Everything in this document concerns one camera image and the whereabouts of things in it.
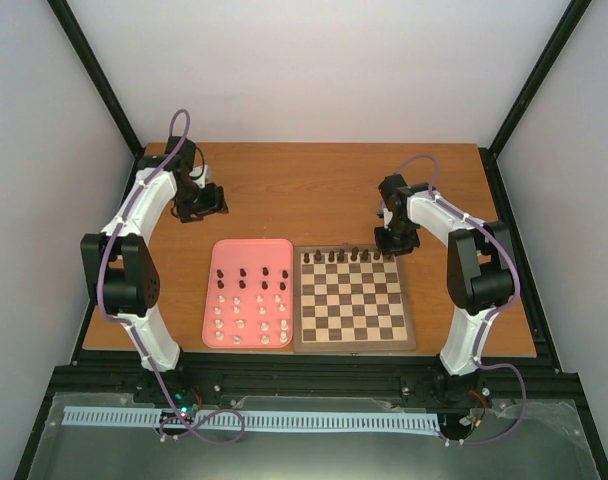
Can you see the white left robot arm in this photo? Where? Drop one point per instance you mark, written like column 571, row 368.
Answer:
column 120, row 273

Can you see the black aluminium frame rail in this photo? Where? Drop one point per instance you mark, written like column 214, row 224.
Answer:
column 216, row 379

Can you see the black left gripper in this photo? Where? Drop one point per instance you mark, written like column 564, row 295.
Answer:
column 216, row 203

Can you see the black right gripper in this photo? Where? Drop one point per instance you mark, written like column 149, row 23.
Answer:
column 386, row 247

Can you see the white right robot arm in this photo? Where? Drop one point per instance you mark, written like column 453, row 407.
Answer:
column 481, row 276

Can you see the wooden chess board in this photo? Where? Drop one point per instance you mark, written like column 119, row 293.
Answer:
column 351, row 307

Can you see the light blue cable duct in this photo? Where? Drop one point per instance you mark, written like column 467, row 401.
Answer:
column 256, row 421

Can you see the pink plastic tray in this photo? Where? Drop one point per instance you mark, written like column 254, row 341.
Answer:
column 229, row 255

